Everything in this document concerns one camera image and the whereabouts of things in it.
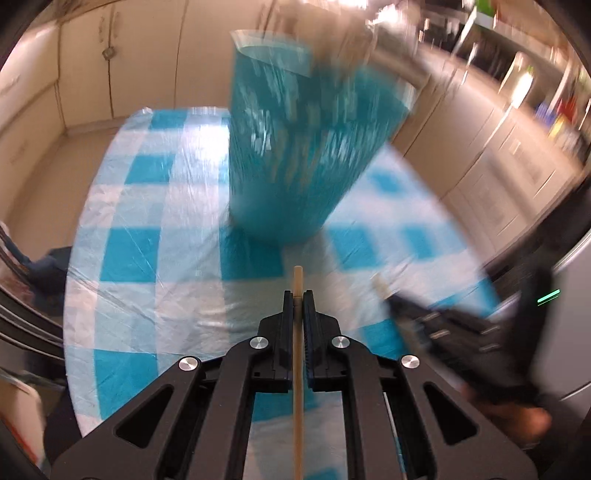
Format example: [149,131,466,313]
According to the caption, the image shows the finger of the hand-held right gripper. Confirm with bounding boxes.
[385,294,509,371]

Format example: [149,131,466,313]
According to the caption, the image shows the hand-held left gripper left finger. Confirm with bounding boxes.
[53,291,296,480]

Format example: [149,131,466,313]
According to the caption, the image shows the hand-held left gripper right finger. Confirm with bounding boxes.
[302,290,539,480]

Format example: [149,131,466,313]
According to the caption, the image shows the beige wooden chopstick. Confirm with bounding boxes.
[371,274,394,302]
[292,265,305,480]

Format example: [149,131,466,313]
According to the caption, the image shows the teal floral cup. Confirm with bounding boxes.
[228,28,419,245]

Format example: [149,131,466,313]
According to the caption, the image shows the person's right hand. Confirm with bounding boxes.
[462,390,553,449]

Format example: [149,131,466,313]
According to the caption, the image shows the blue checked tablecloth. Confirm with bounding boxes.
[65,107,505,480]

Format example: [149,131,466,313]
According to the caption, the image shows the cream cabinet row under counter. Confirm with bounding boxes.
[392,46,591,271]

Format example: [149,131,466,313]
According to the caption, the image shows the dark blue chair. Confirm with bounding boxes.
[27,247,73,298]

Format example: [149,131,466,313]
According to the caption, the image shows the dark countertop appliance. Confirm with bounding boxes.
[416,14,511,63]

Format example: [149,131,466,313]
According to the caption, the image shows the cream cabinet with door latch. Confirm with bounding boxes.
[59,0,243,131]

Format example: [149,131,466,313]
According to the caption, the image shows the cream drawer cabinet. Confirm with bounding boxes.
[0,23,66,195]

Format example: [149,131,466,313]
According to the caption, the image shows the grey metal door frame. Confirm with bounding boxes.
[0,222,66,365]

